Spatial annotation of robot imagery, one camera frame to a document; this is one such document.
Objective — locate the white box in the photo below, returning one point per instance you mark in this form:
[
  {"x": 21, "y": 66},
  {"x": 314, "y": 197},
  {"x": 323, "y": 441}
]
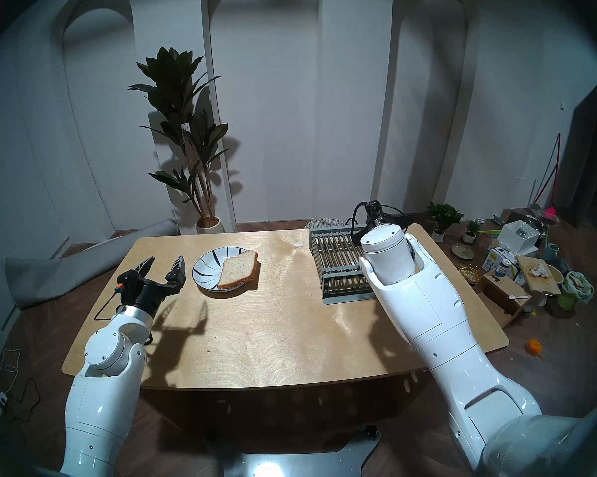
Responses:
[{"x": 517, "y": 238}]

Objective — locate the white bowl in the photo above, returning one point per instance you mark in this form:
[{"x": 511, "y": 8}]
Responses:
[{"x": 555, "y": 274}]

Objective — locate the crumpled white food scrap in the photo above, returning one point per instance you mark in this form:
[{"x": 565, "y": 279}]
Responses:
[{"x": 538, "y": 270}]

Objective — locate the red broom with pink head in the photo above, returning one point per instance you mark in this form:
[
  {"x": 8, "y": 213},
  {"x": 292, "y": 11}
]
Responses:
[{"x": 548, "y": 212}]

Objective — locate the white wicker basket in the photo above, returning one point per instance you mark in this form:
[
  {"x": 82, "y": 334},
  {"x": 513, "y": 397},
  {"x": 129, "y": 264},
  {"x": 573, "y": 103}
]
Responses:
[{"x": 323, "y": 223}]

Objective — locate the orange ball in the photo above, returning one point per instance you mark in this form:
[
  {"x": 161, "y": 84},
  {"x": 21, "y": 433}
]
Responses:
[{"x": 533, "y": 348}]

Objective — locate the grey slatted cutlery rack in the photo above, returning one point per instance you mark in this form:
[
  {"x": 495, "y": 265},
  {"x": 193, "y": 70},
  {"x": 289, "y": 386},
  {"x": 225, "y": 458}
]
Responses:
[{"x": 335, "y": 255}]

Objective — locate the dark leaning panel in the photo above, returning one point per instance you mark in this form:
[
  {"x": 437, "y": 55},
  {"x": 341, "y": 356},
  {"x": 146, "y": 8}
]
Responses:
[{"x": 589, "y": 143}]

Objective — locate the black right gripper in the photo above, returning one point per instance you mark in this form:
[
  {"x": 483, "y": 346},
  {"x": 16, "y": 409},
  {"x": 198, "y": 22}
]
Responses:
[{"x": 375, "y": 215}]

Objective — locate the amber glass dish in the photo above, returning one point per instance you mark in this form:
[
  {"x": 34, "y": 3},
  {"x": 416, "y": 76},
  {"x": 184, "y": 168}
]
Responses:
[{"x": 470, "y": 273}]

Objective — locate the teal mug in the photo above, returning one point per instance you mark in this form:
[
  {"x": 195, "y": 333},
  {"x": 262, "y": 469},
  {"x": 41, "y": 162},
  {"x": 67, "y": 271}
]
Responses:
[{"x": 550, "y": 252}]

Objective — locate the white plastic spoon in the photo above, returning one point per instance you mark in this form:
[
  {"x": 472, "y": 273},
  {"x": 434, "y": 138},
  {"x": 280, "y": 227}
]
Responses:
[{"x": 517, "y": 297}]

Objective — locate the wooden cutting board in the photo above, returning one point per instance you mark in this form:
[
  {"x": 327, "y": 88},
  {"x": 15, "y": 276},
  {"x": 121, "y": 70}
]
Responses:
[{"x": 539, "y": 284}]

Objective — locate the tiny potted plant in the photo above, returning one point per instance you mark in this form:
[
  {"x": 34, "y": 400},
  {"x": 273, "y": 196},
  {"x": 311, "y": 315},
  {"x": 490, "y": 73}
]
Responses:
[{"x": 471, "y": 236}]

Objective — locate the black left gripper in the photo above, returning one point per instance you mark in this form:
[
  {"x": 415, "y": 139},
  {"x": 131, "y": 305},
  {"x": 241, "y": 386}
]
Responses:
[{"x": 144, "y": 293}]

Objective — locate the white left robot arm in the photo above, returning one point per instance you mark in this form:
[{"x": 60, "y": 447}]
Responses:
[{"x": 102, "y": 406}]

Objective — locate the slice of bread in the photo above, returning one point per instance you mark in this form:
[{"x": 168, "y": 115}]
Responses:
[{"x": 238, "y": 271}]

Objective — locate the white printed carton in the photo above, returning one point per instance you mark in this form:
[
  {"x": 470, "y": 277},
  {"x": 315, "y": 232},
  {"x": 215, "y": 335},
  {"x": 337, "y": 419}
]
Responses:
[{"x": 493, "y": 260}]

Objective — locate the tall potted plant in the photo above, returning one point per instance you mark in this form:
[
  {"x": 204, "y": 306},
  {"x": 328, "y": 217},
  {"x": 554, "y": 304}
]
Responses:
[{"x": 174, "y": 83}]

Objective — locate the brown cardboard box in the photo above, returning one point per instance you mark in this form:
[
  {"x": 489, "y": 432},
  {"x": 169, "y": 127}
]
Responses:
[{"x": 502, "y": 292}]

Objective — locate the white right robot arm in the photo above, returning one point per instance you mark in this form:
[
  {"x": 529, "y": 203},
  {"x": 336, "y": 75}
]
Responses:
[{"x": 427, "y": 322}]

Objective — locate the white plate with dark stripes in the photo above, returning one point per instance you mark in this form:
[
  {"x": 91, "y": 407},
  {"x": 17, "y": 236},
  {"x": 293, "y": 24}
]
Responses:
[{"x": 206, "y": 272}]

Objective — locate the metal robot base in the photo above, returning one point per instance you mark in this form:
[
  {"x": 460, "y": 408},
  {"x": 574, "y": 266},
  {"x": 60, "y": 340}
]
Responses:
[{"x": 288, "y": 463}]

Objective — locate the white power strip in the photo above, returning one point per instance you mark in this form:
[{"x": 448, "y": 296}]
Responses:
[{"x": 0, "y": 404}]

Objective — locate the small grey dish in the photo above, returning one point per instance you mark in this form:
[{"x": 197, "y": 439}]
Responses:
[{"x": 463, "y": 251}]

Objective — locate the bushy small potted plant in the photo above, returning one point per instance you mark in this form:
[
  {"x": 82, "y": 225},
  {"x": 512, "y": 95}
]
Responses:
[{"x": 444, "y": 215}]

